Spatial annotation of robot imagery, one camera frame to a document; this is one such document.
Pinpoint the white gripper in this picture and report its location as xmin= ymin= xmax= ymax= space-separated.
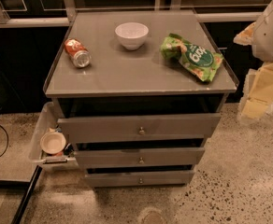
xmin=233 ymin=22 xmax=273 ymax=120

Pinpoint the grey drawer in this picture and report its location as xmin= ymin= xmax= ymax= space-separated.
xmin=85 ymin=170 xmax=194 ymax=188
xmin=58 ymin=113 xmax=221 ymax=143
xmin=75 ymin=147 xmax=205 ymax=168

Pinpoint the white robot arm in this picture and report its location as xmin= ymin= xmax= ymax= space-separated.
xmin=234 ymin=0 xmax=273 ymax=119

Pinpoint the grey drawer cabinet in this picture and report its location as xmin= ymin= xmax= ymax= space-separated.
xmin=44 ymin=10 xmax=238 ymax=176

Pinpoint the grey bottom drawer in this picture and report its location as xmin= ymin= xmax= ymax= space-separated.
xmin=85 ymin=170 xmax=194 ymax=188

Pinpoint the grey top drawer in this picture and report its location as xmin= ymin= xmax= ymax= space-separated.
xmin=58 ymin=113 xmax=221 ymax=143

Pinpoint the green chip bag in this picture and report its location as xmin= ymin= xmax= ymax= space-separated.
xmin=160 ymin=34 xmax=223 ymax=83

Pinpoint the white ceramic bowl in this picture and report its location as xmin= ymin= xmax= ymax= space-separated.
xmin=115 ymin=22 xmax=149 ymax=50

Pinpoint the orange soda can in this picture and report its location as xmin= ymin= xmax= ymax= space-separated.
xmin=65 ymin=38 xmax=91 ymax=68

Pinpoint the small white bowl in bin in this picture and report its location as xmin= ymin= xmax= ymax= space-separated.
xmin=40 ymin=132 xmax=66 ymax=155

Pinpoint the metal railing frame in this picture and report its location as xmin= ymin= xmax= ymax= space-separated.
xmin=0 ymin=0 xmax=272 ymax=27

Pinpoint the black floor rail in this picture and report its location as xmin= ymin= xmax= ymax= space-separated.
xmin=11 ymin=166 xmax=42 ymax=224

